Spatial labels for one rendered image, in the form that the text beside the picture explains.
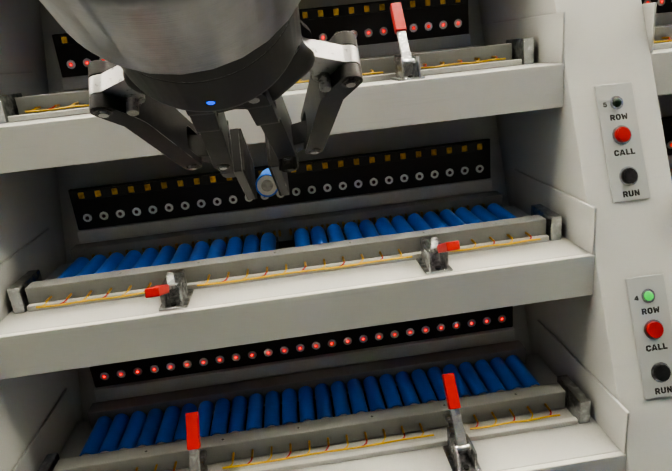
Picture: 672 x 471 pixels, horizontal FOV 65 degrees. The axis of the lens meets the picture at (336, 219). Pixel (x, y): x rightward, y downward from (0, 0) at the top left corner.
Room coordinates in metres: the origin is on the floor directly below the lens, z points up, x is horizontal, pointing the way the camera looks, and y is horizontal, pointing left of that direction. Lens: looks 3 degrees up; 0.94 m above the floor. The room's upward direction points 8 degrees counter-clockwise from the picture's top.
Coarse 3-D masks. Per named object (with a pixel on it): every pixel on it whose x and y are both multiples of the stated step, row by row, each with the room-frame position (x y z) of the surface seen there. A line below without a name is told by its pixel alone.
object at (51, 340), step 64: (384, 192) 0.69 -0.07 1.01; (448, 192) 0.70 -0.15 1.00; (448, 256) 0.57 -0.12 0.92; (512, 256) 0.56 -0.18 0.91; (576, 256) 0.54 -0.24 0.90; (0, 320) 0.53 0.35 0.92; (64, 320) 0.52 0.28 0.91; (128, 320) 0.51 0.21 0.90; (192, 320) 0.52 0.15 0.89; (256, 320) 0.52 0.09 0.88; (320, 320) 0.53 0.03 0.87; (384, 320) 0.54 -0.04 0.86
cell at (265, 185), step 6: (264, 174) 0.40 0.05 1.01; (270, 174) 0.40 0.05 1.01; (258, 180) 0.40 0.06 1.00; (264, 180) 0.40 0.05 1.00; (270, 180) 0.40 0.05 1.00; (258, 186) 0.40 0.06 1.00; (264, 186) 0.40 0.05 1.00; (270, 186) 0.40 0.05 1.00; (258, 192) 0.40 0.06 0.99; (264, 192) 0.40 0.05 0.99; (270, 192) 0.40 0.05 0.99; (276, 192) 0.40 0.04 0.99
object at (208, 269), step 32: (480, 224) 0.59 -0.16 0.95; (512, 224) 0.58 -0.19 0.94; (544, 224) 0.58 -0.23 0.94; (224, 256) 0.57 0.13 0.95; (256, 256) 0.56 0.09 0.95; (288, 256) 0.56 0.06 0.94; (320, 256) 0.57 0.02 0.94; (352, 256) 0.57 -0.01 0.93; (32, 288) 0.54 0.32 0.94; (64, 288) 0.55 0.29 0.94; (96, 288) 0.55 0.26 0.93; (128, 288) 0.55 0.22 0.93
